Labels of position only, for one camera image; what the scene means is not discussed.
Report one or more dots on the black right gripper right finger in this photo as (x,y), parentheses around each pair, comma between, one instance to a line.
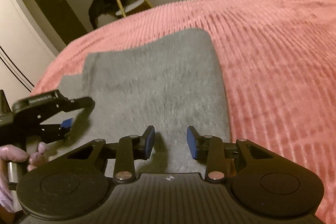
(210,149)

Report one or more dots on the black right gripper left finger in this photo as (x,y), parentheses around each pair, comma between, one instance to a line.
(129,149)

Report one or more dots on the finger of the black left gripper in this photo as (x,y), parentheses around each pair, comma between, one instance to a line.
(55,131)
(75,104)

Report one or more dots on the grey sweatpants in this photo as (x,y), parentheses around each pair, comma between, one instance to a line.
(171,84)

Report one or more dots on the gloved left hand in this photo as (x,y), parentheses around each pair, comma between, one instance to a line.
(17,155)

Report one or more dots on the white wardrobe with black lines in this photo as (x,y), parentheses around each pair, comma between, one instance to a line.
(25,50)

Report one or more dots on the dark cloth under table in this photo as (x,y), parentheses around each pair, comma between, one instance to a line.
(99,7)

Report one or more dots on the pink ribbed bed blanket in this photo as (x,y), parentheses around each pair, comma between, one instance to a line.
(278,64)

